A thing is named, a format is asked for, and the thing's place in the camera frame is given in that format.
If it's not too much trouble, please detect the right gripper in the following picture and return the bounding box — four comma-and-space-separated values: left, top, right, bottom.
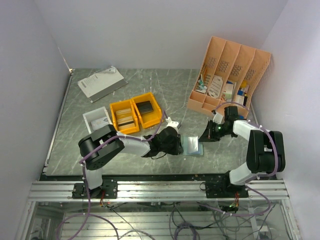
198, 120, 232, 142

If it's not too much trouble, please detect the black cards stack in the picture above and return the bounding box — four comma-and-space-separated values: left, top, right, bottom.
136, 100, 154, 115

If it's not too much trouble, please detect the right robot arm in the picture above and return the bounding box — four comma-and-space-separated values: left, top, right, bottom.
199, 105, 286, 198

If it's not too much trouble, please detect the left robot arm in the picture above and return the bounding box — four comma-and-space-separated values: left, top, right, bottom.
78, 124, 184, 199

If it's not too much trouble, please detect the gold cards stack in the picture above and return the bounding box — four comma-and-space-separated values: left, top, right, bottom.
115, 108, 135, 131

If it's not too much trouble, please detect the silver VIP cards stack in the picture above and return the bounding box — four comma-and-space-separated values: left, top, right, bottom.
91, 117, 110, 131

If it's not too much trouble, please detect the white oval paint palette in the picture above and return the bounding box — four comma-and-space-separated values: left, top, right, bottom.
207, 75, 223, 99

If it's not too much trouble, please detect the right yellow bin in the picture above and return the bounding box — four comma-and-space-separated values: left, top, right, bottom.
131, 92, 162, 129

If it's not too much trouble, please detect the yellow bin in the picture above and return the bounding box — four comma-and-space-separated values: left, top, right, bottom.
109, 99, 140, 135
131, 92, 162, 129

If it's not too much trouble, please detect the red white box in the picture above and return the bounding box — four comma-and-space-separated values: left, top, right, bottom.
222, 81, 236, 101

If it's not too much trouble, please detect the blue white box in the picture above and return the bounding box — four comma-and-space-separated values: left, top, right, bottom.
234, 85, 250, 106

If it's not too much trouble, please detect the left yellow bin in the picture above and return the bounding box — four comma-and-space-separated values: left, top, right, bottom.
109, 99, 140, 135

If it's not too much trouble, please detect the orange file organizer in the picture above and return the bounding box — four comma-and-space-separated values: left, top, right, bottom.
187, 36, 272, 118

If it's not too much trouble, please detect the white bin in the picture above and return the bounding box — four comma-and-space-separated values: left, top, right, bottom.
82, 106, 113, 134

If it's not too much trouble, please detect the grey white booklet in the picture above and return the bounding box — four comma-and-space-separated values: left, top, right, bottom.
77, 66, 128, 103

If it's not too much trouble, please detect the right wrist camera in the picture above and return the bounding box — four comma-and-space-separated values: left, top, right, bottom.
212, 112, 224, 124

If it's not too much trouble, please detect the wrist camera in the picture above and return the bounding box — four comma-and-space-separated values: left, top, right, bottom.
165, 117, 181, 132
212, 112, 224, 124

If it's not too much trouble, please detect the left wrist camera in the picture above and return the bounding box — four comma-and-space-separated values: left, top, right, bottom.
165, 117, 181, 132

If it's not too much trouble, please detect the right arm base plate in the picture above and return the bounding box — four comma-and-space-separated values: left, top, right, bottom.
199, 174, 249, 199

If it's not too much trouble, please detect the aluminium rail frame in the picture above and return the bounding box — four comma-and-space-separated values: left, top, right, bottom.
15, 180, 302, 240

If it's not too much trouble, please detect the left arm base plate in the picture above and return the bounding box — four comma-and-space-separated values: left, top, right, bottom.
71, 179, 118, 200

